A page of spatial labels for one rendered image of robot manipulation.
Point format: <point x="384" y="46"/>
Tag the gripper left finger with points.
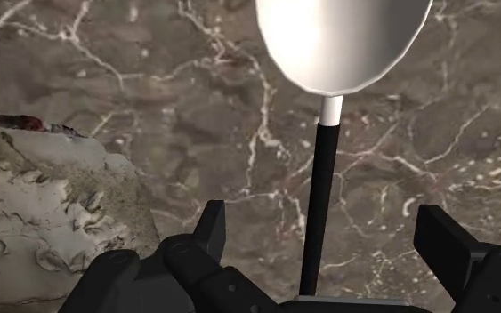
<point x="189" y="264"/>

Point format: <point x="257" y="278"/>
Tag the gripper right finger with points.
<point x="471" y="260"/>

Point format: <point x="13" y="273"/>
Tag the pale crusty bread loaf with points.
<point x="37" y="203"/>

